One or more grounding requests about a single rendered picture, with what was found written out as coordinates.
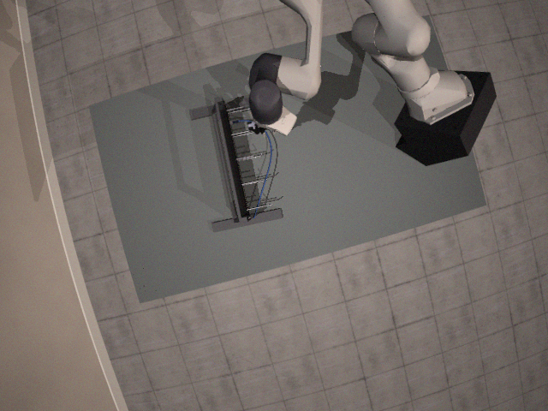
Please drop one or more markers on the dark grey metal rack frame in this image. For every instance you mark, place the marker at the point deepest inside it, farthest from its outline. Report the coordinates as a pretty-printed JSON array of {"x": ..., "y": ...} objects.
[{"x": 244, "y": 218}]

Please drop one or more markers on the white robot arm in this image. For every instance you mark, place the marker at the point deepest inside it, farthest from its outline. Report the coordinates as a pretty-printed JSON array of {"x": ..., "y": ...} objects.
[{"x": 395, "y": 29}]

